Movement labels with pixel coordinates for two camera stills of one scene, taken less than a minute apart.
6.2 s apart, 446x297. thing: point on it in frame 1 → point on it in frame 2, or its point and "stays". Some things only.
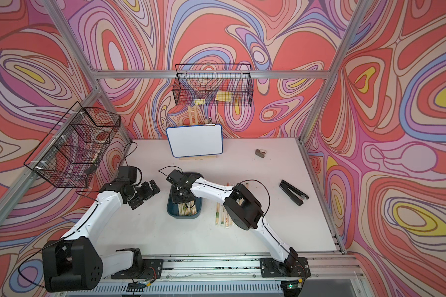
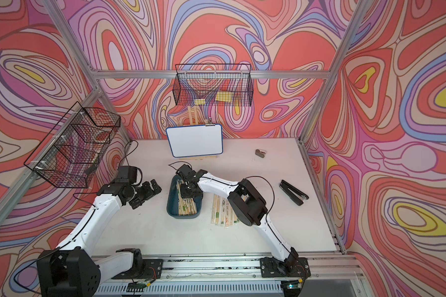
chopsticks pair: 222,215 → 217,203
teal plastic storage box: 173,211 stays
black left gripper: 147,192 stays
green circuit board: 135,287 stays
